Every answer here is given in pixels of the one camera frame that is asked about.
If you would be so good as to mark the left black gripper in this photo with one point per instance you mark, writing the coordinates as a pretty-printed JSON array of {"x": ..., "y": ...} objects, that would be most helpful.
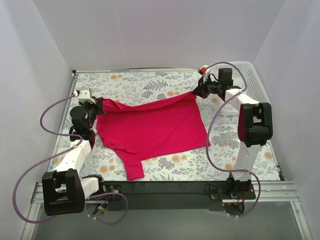
[{"x": 97, "y": 104}]

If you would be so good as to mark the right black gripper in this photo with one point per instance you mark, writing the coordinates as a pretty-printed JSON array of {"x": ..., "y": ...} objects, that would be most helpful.
[{"x": 202, "y": 88}]

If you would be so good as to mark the magenta t shirt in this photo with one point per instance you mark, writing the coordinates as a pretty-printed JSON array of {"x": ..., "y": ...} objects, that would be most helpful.
[{"x": 154, "y": 129}]

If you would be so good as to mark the white plastic basket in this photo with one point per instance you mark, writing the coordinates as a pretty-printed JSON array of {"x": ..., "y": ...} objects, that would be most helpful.
[{"x": 255, "y": 88}]

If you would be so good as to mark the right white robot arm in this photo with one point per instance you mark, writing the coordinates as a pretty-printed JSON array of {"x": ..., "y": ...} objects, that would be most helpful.
[{"x": 254, "y": 129}]

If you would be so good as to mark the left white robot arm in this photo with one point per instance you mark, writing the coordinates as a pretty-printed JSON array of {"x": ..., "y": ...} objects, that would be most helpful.
[{"x": 64, "y": 192}]

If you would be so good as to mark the floral patterned table mat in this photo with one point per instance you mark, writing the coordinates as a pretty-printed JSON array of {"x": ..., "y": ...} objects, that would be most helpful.
[{"x": 136, "y": 88}]

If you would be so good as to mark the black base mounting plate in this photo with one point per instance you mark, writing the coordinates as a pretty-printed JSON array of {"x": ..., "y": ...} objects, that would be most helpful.
[{"x": 174, "y": 195}]

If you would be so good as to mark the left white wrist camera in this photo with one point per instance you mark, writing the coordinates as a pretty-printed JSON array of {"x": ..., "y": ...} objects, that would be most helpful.
[{"x": 84, "y": 95}]

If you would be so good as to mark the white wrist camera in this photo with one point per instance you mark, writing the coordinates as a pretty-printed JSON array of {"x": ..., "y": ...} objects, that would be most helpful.
[
  {"x": 206, "y": 74},
  {"x": 84, "y": 95}
]

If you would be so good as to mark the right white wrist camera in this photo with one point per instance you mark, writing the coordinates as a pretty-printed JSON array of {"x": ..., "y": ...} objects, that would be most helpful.
[{"x": 206, "y": 74}]

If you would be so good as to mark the aluminium frame rail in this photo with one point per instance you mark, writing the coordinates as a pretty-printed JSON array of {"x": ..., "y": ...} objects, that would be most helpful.
[{"x": 275, "y": 214}]

